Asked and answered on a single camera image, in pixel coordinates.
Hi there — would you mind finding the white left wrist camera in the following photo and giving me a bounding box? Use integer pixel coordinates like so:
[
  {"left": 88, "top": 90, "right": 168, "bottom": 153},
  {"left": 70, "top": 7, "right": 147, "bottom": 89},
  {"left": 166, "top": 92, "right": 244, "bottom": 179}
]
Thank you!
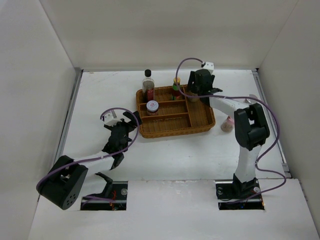
[{"left": 102, "top": 110, "right": 121, "bottom": 127}]

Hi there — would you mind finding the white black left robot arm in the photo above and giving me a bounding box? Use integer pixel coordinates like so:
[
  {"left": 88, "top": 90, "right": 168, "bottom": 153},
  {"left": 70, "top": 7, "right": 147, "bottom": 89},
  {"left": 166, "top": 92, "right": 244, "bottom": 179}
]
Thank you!
[{"left": 36, "top": 107, "right": 142, "bottom": 210}]

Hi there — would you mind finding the dark cap pepper bottle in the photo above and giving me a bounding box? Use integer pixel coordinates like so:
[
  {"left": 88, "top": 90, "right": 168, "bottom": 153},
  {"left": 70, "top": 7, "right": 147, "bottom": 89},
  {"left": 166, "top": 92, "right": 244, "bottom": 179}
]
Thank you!
[{"left": 187, "top": 90, "right": 200, "bottom": 103}]

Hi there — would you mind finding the grey lid sauce jar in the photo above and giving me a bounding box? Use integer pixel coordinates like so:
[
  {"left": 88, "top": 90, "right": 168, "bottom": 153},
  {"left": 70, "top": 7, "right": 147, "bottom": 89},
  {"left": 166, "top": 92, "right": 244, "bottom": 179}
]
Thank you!
[{"left": 146, "top": 100, "right": 159, "bottom": 116}]

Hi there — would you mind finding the pink lid spice jar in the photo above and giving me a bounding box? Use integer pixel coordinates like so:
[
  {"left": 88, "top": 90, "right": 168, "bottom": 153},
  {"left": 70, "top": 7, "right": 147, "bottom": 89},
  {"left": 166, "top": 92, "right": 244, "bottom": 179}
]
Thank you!
[{"left": 220, "top": 116, "right": 235, "bottom": 133}]

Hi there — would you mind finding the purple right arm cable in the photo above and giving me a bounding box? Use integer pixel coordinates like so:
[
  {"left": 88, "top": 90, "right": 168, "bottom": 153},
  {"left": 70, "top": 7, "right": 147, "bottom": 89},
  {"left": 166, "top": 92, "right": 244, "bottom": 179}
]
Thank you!
[{"left": 175, "top": 58, "right": 287, "bottom": 204}]

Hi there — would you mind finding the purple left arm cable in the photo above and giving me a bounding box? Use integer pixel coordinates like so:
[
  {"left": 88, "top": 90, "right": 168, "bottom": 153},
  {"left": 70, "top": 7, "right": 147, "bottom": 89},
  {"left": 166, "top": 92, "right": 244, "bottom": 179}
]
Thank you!
[{"left": 36, "top": 107, "right": 140, "bottom": 208}]

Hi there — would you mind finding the yellow cap sauce bottle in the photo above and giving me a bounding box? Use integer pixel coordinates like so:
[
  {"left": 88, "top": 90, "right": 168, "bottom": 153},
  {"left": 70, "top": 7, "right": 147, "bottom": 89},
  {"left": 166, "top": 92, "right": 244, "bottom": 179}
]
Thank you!
[{"left": 171, "top": 77, "right": 181, "bottom": 101}]

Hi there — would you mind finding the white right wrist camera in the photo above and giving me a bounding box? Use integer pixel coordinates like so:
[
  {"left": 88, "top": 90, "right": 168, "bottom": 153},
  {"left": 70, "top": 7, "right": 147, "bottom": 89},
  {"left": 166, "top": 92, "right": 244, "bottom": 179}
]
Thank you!
[{"left": 201, "top": 61, "right": 215, "bottom": 75}]

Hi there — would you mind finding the brown wicker basket tray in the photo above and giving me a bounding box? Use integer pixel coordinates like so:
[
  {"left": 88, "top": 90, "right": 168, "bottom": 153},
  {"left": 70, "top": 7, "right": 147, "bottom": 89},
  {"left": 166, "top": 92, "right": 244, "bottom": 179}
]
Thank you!
[{"left": 136, "top": 86, "right": 216, "bottom": 139}]

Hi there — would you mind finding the aluminium table edge rail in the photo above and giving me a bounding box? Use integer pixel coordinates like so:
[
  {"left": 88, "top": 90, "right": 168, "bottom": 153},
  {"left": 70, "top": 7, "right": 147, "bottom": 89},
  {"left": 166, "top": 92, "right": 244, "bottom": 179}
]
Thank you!
[{"left": 53, "top": 67, "right": 84, "bottom": 163}]

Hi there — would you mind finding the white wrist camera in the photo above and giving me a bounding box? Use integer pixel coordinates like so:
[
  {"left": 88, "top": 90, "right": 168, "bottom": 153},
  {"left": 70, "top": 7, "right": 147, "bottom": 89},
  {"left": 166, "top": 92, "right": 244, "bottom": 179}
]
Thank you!
[
  {"left": 102, "top": 110, "right": 121, "bottom": 127},
  {"left": 201, "top": 61, "right": 215, "bottom": 75}
]

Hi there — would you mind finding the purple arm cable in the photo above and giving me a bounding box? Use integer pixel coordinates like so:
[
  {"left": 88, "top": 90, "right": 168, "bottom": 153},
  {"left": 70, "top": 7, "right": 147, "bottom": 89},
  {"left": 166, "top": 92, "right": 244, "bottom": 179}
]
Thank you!
[
  {"left": 36, "top": 107, "right": 140, "bottom": 208},
  {"left": 175, "top": 58, "right": 287, "bottom": 204}
]

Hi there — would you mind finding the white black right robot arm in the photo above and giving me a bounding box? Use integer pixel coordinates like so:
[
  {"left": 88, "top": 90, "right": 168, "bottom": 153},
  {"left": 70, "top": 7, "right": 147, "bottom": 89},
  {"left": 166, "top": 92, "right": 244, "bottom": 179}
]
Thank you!
[{"left": 187, "top": 69, "right": 270, "bottom": 201}]

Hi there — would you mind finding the tall black cap bottle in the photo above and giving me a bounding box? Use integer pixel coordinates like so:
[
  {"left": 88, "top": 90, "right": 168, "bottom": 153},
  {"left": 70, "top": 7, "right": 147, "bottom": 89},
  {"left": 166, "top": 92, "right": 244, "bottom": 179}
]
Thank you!
[{"left": 142, "top": 69, "right": 155, "bottom": 103}]

